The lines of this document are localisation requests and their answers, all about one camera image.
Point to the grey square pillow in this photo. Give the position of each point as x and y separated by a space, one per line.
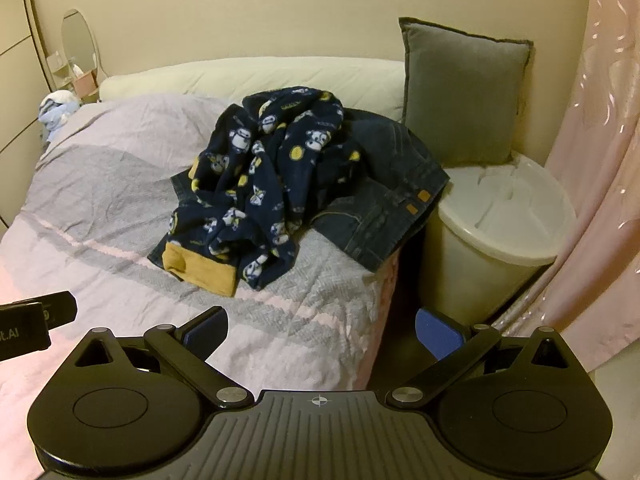
460 90

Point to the blue white clothes pile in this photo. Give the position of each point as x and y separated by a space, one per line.
57 110

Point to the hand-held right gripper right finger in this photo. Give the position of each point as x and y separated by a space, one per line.
437 335

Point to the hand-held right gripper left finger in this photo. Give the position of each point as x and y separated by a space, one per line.
206 332

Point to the white desk organizer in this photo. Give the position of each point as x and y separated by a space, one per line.
55 67

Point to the small pink box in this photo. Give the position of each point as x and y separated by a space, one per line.
85 80

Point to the oval mirror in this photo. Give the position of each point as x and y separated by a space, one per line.
77 35

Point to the cream wardrobe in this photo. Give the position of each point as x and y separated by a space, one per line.
15 60

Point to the white plastic bin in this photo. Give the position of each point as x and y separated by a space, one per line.
480 260

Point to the pink grey striped bed blanket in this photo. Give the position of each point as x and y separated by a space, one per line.
100 200

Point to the navy cartoon print fleece pajama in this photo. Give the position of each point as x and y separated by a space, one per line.
270 170

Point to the pink curtain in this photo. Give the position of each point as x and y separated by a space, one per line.
600 160

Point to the long cream pillow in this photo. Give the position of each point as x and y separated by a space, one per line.
200 80

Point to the dark blue denim jeans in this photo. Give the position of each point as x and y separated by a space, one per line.
385 200

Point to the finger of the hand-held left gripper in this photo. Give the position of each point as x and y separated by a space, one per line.
60 310

